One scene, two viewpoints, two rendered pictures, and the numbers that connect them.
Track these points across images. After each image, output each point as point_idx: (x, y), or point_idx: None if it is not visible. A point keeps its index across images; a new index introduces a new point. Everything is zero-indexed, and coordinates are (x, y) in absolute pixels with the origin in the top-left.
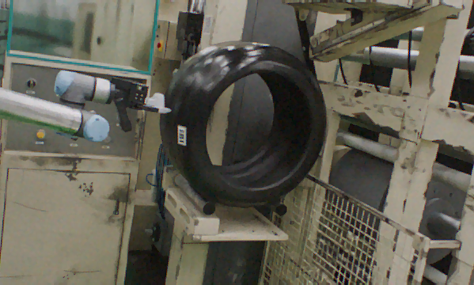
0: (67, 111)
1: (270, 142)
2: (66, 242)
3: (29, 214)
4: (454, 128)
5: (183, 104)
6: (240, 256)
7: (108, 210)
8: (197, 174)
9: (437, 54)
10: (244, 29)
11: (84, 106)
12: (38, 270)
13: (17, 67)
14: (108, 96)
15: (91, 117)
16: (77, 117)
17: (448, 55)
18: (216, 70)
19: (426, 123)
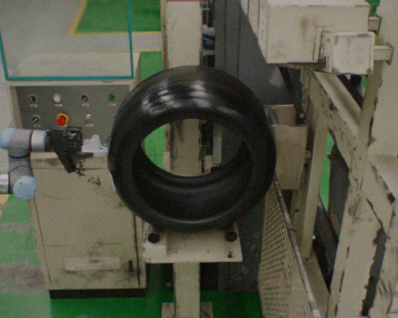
0: None
1: (239, 154)
2: (88, 222)
3: (54, 202)
4: (379, 197)
5: (109, 152)
6: (256, 230)
7: (117, 198)
8: (134, 211)
9: (375, 99)
10: (230, 17)
11: (28, 156)
12: (71, 241)
13: (18, 87)
14: (44, 148)
15: (16, 181)
16: (4, 183)
17: (391, 100)
18: (132, 122)
19: (364, 177)
